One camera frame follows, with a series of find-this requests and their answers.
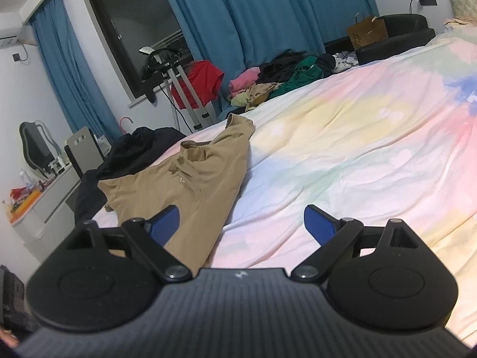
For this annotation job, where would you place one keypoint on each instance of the dark window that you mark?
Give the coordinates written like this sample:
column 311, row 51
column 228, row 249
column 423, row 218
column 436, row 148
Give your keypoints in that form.
column 130, row 18

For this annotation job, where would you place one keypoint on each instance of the narrow blue curtain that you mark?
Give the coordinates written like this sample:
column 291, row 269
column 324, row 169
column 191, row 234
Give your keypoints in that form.
column 67, row 63

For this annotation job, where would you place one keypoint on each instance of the black armchair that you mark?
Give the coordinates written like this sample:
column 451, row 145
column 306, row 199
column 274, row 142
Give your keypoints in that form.
column 406, row 26

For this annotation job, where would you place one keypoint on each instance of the white patterned garment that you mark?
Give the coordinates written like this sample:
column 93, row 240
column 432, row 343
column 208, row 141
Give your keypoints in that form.
column 344, row 62

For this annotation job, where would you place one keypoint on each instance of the pastel pillow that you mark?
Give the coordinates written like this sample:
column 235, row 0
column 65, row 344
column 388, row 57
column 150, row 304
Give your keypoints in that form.
column 460, row 23

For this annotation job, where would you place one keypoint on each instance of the black hanging pad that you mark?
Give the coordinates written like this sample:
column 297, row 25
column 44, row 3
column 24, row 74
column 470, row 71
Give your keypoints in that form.
column 149, row 91

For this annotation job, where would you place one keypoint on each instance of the brown paper bag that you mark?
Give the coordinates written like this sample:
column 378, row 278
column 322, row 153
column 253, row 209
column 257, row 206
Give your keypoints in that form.
column 367, row 33

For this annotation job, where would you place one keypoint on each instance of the bed with pastel sheet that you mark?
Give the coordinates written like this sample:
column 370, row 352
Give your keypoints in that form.
column 354, row 138

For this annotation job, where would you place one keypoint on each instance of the pink garment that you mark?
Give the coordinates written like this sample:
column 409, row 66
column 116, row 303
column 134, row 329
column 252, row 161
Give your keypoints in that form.
column 244, row 79

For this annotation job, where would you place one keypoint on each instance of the white dresser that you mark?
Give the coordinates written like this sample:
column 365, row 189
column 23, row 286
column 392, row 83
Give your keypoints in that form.
column 52, row 201

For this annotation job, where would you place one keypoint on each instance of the tan shirt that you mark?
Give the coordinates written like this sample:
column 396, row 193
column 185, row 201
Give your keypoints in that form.
column 193, row 182

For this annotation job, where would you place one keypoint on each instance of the pink hanger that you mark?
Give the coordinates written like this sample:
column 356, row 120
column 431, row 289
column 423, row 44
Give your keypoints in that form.
column 125, row 121

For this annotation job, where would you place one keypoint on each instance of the green garment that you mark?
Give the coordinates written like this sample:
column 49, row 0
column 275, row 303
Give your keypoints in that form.
column 302, row 76

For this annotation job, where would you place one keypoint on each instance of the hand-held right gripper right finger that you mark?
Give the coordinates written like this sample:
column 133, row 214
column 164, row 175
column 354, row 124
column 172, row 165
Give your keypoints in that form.
column 316, row 223

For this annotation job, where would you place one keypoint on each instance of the wavy-framed mirror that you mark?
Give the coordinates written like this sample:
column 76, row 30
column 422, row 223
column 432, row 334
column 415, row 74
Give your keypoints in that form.
column 35, row 149

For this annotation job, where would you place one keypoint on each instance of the red shirt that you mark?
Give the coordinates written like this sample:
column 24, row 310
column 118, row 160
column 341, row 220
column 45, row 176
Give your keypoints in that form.
column 201, row 82

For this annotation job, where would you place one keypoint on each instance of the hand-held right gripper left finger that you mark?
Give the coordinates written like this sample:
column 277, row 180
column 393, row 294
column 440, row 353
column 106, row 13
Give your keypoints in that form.
column 166, row 223

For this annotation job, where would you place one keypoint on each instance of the yellow beige garment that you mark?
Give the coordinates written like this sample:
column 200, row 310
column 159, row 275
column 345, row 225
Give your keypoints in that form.
column 253, row 97

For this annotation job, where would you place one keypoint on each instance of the orange box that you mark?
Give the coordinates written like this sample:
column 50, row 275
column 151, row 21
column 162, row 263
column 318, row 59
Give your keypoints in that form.
column 26, row 205

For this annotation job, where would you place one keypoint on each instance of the white air conditioner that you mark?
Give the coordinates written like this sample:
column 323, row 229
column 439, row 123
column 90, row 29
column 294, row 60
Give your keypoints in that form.
column 9, row 37

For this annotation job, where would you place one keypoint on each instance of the black garment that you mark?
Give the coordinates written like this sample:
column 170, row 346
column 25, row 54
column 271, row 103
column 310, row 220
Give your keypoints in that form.
column 123, row 153

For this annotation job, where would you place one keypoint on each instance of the black clothes pile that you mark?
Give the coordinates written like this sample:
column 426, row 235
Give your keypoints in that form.
column 279, row 67

